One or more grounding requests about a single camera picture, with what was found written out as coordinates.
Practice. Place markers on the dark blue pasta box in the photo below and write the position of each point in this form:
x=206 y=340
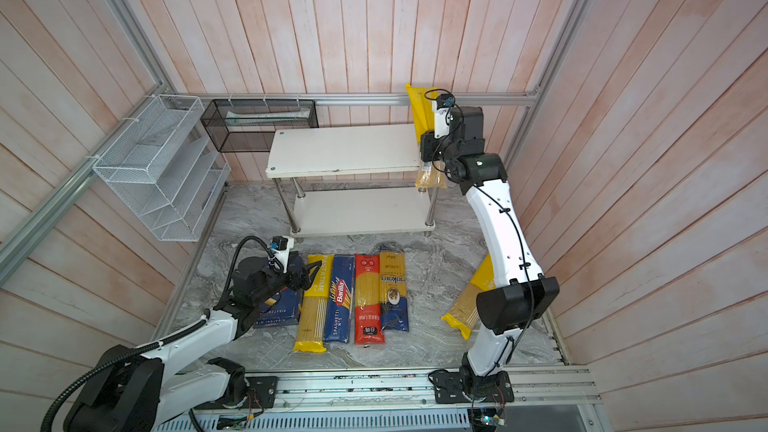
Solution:
x=283 y=309

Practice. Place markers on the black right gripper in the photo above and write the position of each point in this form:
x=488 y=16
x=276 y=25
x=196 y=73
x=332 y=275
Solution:
x=429 y=143

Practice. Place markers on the blue yellow spaghetti bag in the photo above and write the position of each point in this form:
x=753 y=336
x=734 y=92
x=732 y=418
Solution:
x=393 y=292

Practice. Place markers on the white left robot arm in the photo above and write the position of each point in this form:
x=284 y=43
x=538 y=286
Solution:
x=138 y=389

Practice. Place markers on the red spaghetti bag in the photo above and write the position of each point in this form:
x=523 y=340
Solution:
x=367 y=301

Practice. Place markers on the yellow Pastati spaghetti bag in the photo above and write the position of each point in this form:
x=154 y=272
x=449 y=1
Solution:
x=314 y=308

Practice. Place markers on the blue Barilla spaghetti box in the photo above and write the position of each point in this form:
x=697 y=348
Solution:
x=340 y=305

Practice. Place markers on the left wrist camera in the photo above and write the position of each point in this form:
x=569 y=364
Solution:
x=280 y=249

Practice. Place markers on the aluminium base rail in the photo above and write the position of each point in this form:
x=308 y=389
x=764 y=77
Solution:
x=532 y=398

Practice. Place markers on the black mesh wall basket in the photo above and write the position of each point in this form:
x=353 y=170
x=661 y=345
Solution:
x=250 y=125

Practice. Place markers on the white two-tier metal shelf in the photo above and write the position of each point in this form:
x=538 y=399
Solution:
x=350 y=181

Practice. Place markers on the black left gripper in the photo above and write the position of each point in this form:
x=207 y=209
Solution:
x=306 y=279

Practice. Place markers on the white wire mesh rack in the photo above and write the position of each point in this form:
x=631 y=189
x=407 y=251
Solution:
x=168 y=178

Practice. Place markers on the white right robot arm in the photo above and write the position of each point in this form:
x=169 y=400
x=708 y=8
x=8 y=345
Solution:
x=521 y=292

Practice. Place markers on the yellow barcode spaghetti bag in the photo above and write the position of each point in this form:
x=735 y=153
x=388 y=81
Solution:
x=428 y=176

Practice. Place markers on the yellow clear spaghetti bag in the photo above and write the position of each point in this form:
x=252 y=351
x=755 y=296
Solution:
x=463 y=315

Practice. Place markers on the aluminium frame rail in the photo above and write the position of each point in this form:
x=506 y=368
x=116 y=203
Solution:
x=383 y=99

